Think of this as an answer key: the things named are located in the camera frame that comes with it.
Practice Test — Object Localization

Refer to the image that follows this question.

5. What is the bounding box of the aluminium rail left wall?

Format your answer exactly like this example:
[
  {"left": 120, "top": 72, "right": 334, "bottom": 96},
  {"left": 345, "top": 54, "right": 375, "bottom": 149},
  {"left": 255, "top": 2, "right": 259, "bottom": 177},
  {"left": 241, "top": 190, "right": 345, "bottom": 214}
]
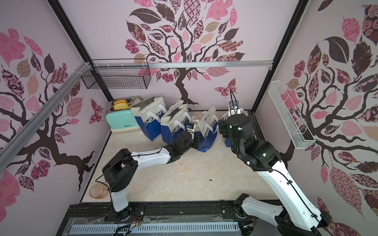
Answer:
[{"left": 1, "top": 62, "right": 90, "bottom": 172}]

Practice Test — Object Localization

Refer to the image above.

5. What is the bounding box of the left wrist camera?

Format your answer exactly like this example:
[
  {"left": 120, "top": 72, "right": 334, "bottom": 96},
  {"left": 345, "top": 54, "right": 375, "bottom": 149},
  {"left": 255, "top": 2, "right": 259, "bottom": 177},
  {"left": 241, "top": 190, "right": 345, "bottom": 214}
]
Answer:
[{"left": 186, "top": 123, "right": 195, "bottom": 132}]

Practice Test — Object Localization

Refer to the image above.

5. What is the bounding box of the aluminium rail wall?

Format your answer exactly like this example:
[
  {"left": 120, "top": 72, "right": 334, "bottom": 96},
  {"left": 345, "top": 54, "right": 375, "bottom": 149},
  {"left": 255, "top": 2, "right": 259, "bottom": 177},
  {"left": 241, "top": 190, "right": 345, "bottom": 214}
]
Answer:
[
  {"left": 94, "top": 61, "right": 273, "bottom": 68},
  {"left": 1, "top": 62, "right": 90, "bottom": 172}
]

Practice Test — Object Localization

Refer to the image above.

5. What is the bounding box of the white wire wall basket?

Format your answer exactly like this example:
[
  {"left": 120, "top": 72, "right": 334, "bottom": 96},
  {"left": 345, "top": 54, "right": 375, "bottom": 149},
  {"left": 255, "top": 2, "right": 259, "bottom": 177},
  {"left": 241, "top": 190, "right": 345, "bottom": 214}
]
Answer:
[{"left": 268, "top": 81, "right": 315, "bottom": 149}]

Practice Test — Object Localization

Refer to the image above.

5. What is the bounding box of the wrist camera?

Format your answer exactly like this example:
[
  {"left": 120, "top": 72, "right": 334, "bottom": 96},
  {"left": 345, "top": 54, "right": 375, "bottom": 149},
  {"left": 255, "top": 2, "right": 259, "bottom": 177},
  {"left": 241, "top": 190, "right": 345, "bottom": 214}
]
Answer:
[
  {"left": 186, "top": 123, "right": 195, "bottom": 132},
  {"left": 228, "top": 100, "right": 241, "bottom": 117}
]

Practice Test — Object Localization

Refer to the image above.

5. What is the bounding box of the yellow toast slice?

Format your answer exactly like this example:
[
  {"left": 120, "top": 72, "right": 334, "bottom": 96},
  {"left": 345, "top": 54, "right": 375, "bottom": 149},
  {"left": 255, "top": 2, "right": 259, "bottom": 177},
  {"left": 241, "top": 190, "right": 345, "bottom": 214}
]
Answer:
[{"left": 113, "top": 102, "right": 130, "bottom": 111}]

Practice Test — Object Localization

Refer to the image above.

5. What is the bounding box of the white slotted cable duct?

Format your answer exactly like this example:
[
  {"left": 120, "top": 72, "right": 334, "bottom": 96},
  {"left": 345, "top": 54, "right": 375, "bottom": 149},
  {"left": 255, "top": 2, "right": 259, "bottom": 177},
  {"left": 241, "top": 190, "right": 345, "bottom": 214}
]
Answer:
[{"left": 68, "top": 222, "right": 240, "bottom": 236}]

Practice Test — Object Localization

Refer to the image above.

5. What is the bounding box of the aluminium rail back wall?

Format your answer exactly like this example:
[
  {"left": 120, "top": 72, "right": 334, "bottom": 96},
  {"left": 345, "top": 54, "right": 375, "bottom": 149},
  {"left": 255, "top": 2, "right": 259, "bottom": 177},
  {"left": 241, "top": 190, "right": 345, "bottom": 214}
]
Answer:
[{"left": 94, "top": 61, "right": 273, "bottom": 68}]

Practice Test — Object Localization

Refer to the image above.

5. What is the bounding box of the blue beige takeout bag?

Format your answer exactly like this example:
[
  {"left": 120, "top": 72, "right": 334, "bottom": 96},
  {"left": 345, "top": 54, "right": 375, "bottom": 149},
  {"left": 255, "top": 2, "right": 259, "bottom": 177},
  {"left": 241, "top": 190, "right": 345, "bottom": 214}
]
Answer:
[
  {"left": 131, "top": 96, "right": 167, "bottom": 141},
  {"left": 160, "top": 100, "right": 191, "bottom": 144},
  {"left": 191, "top": 106, "right": 219, "bottom": 152},
  {"left": 220, "top": 108, "right": 248, "bottom": 147}
]

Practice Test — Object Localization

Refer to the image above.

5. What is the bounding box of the pink translucent bowl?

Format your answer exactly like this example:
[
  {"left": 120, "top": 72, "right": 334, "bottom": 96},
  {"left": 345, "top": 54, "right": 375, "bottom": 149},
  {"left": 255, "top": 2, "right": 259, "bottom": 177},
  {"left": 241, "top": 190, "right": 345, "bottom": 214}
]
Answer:
[{"left": 89, "top": 183, "right": 109, "bottom": 199}]

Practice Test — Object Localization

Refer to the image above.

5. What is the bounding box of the mint green toaster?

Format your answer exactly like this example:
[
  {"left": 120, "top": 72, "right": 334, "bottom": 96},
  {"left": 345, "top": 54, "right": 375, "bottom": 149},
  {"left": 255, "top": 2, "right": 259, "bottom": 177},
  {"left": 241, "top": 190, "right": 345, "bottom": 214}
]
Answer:
[{"left": 105, "top": 98, "right": 139, "bottom": 132}]

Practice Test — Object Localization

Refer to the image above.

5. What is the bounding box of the black wire wall basket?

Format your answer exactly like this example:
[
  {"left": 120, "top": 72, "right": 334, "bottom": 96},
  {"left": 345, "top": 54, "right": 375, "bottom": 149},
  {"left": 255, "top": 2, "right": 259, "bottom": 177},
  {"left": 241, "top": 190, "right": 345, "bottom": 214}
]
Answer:
[{"left": 81, "top": 59, "right": 152, "bottom": 89}]

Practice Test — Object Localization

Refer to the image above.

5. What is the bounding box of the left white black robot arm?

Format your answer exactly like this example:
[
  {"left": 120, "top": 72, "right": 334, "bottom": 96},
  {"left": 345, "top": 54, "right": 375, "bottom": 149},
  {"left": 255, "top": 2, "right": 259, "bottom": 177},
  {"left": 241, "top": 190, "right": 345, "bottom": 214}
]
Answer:
[{"left": 102, "top": 131, "right": 200, "bottom": 213}]

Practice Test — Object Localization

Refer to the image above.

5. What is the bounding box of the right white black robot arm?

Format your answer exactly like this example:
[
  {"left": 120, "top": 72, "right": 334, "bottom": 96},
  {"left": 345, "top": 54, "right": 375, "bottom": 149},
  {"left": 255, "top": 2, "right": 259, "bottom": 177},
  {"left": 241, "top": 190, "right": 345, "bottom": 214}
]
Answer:
[{"left": 219, "top": 114, "right": 332, "bottom": 236}]

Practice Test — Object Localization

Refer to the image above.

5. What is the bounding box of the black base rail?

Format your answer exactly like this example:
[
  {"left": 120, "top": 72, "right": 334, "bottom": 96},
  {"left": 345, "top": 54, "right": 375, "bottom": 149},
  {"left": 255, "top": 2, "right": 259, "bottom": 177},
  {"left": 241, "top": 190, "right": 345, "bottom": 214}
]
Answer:
[{"left": 58, "top": 200, "right": 262, "bottom": 233}]

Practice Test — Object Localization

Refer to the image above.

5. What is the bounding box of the orange toast slice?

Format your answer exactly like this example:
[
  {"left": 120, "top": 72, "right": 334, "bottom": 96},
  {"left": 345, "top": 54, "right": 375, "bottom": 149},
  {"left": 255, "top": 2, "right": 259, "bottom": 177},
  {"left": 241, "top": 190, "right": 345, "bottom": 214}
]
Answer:
[{"left": 113, "top": 99, "right": 127, "bottom": 105}]

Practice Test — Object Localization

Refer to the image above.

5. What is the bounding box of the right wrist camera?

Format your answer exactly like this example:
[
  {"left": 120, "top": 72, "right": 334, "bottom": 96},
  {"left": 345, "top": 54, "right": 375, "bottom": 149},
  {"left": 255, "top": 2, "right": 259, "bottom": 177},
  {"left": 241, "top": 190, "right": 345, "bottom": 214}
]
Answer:
[{"left": 228, "top": 100, "right": 241, "bottom": 117}]

